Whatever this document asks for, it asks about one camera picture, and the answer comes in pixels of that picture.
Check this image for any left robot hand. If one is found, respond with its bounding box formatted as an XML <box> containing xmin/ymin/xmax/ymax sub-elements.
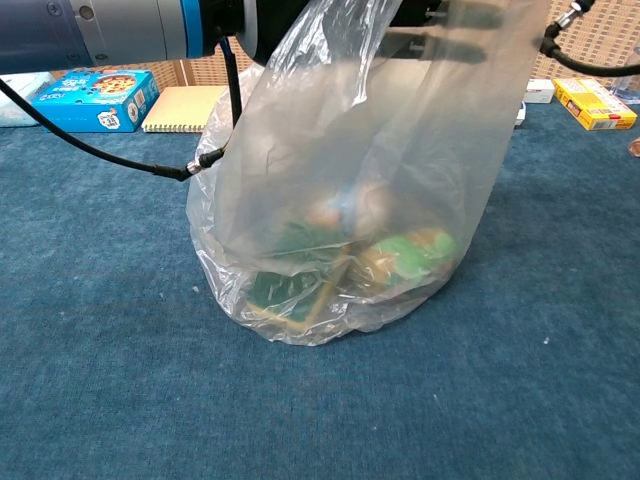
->
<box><xmin>199</xmin><ymin>0</ymin><xmax>504</xmax><ymax>66</ymax></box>

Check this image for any clear plastic shopping bag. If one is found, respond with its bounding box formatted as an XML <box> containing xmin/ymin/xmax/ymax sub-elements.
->
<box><xmin>185</xmin><ymin>0</ymin><xmax>544</xmax><ymax>347</ymax></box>

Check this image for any kraft spiral notebook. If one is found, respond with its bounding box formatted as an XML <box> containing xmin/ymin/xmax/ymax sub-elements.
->
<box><xmin>141</xmin><ymin>85</ymin><xmax>231</xmax><ymax>134</ymax></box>

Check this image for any blue cookie box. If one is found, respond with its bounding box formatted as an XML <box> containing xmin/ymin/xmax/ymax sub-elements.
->
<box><xmin>31</xmin><ymin>69</ymin><xmax>161</xmax><ymax>134</ymax></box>

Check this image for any light blue wet wipes pack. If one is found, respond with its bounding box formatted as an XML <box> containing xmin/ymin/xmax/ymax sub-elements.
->
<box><xmin>0</xmin><ymin>72</ymin><xmax>56</xmax><ymax>128</ymax></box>

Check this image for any jar with colourful label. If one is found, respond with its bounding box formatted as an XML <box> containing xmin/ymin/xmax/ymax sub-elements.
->
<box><xmin>304</xmin><ymin>182</ymin><xmax>394</xmax><ymax>236</ymax></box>

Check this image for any dark green box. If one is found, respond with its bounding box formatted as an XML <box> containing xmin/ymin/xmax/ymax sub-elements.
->
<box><xmin>247</xmin><ymin>222</ymin><xmax>351</xmax><ymax>329</ymax></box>

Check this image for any light green snack packet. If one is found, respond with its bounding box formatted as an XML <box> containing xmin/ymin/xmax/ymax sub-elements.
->
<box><xmin>349</xmin><ymin>227</ymin><xmax>457</xmax><ymax>296</ymax></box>

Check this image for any small white box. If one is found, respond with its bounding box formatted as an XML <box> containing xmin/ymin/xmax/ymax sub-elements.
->
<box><xmin>524</xmin><ymin>78</ymin><xmax>556</xmax><ymax>105</ymax></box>

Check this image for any teal carpet table cover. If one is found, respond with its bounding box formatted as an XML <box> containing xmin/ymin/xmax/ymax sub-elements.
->
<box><xmin>0</xmin><ymin>102</ymin><xmax>640</xmax><ymax>480</ymax></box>

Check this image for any yellow box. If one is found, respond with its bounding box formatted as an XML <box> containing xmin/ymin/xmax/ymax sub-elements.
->
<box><xmin>552</xmin><ymin>77</ymin><xmax>639</xmax><ymax>132</ymax></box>

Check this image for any clear water bottle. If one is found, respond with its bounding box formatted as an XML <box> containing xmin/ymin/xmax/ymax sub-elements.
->
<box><xmin>610</xmin><ymin>42</ymin><xmax>640</xmax><ymax>105</ymax></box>

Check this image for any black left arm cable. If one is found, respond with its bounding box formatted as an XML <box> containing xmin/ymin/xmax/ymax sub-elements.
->
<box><xmin>0</xmin><ymin>37</ymin><xmax>244</xmax><ymax>182</ymax></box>

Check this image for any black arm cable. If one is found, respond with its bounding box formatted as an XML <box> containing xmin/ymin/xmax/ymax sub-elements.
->
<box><xmin>0</xmin><ymin>37</ymin><xmax>244</xmax><ymax>182</ymax></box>
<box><xmin>539</xmin><ymin>0</ymin><xmax>640</xmax><ymax>77</ymax></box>

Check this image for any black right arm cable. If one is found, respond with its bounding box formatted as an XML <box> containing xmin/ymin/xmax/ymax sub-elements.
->
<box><xmin>539</xmin><ymin>0</ymin><xmax>640</xmax><ymax>77</ymax></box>

